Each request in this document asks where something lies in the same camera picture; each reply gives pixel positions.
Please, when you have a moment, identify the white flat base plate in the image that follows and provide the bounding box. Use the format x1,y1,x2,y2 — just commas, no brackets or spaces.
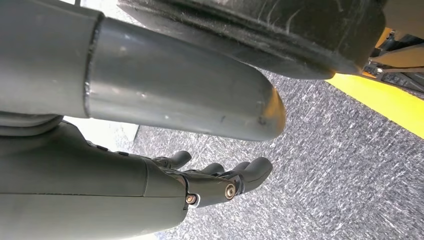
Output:
62,115,141,154

